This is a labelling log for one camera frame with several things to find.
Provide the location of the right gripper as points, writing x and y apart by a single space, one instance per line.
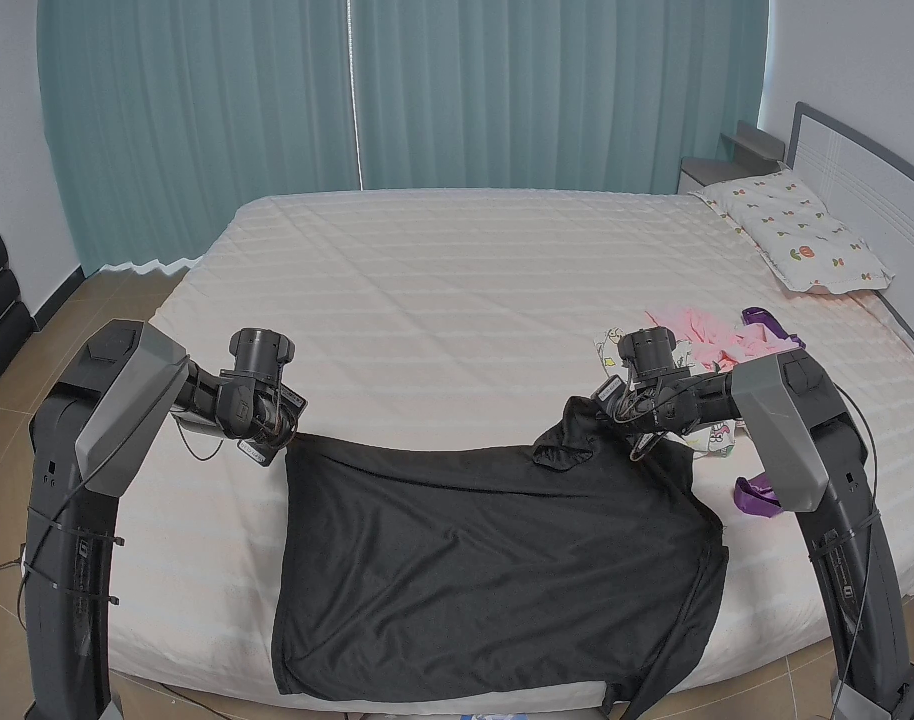
637 421

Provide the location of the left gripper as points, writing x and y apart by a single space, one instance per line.
273 436

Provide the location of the black T-shirt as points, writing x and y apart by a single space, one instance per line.
487 552

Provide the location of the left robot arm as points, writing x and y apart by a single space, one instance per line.
119 402

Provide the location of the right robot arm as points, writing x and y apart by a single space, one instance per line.
779 424

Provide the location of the bed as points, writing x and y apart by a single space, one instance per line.
442 282

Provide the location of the white printed pyjama top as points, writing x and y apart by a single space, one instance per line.
716 436

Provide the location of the pink garment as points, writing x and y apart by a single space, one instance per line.
708 334

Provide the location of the purple garment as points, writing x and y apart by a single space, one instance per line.
757 496

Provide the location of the white printed pillow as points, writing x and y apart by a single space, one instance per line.
794 233

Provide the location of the grey bedside table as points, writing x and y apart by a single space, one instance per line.
723 166

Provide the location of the blue-green curtain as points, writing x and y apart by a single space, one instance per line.
554 72
201 102

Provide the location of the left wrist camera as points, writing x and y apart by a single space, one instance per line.
293 400

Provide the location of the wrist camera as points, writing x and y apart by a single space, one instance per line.
608 388
293 400

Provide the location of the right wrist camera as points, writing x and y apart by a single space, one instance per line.
608 388

